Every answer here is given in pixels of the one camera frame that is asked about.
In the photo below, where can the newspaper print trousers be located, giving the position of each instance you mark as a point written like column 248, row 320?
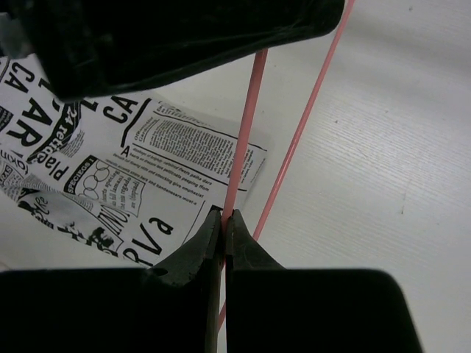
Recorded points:
column 130, row 175

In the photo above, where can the pink wire hanger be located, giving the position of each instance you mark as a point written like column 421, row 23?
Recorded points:
column 228, row 214

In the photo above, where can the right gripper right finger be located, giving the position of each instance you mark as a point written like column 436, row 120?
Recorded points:
column 270, row 308

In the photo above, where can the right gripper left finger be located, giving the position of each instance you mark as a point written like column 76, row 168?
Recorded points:
column 170, row 307

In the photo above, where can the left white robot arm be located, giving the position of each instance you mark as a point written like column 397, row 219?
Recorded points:
column 101, row 48

